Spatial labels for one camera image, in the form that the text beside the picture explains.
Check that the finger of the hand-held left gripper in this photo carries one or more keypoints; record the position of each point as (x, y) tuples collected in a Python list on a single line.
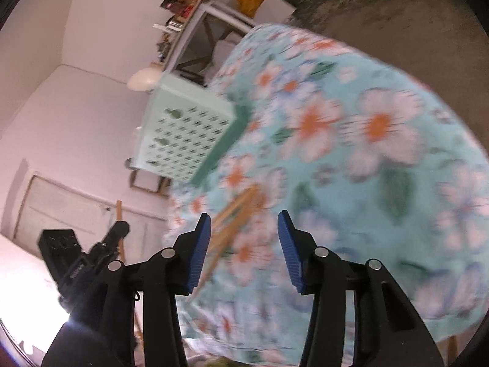
[(118, 235)]

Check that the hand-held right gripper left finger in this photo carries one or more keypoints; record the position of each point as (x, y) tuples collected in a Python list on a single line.
[(198, 254)]

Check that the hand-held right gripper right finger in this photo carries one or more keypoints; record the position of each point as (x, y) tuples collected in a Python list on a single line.
[(291, 254)]

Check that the wooden chopstick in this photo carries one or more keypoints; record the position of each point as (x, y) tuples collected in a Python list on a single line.
[(238, 204), (225, 241)]

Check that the green plastic utensil basket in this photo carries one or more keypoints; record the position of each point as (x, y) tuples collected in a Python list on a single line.
[(183, 133)]

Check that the white ceramic spoon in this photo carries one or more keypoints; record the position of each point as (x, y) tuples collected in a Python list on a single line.
[(143, 78)]

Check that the white door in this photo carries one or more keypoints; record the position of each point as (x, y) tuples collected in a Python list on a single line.
[(68, 206)]

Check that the wooden chair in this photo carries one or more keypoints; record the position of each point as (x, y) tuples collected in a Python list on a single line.
[(147, 183)]

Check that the floral blue blanket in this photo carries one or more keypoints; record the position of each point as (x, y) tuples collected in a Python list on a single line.
[(363, 160)]

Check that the white desk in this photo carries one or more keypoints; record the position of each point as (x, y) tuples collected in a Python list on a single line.
[(198, 19)]

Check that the white cardboard box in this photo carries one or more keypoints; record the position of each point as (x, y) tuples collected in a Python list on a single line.
[(279, 7)]

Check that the yellow plastic bag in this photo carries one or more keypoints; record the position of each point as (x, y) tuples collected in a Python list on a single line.
[(250, 0)]

